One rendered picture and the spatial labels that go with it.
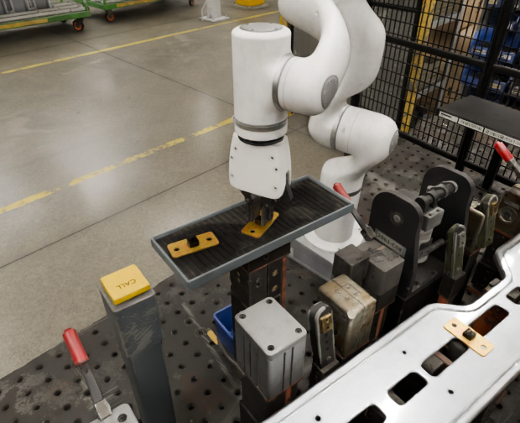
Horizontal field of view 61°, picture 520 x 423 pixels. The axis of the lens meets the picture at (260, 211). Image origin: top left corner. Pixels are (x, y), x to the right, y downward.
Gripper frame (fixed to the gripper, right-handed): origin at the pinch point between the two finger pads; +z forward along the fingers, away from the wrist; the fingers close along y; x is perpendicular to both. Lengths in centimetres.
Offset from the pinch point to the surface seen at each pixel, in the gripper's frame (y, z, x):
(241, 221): -3.3, 2.9, -1.2
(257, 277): 1.5, 12.7, -3.7
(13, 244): -189, 119, 48
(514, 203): 43, 16, 53
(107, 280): -14.0, 3.0, -24.6
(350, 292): 18.6, 10.9, -0.7
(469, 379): 40.9, 18.8, -2.5
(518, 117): 41, 15, 110
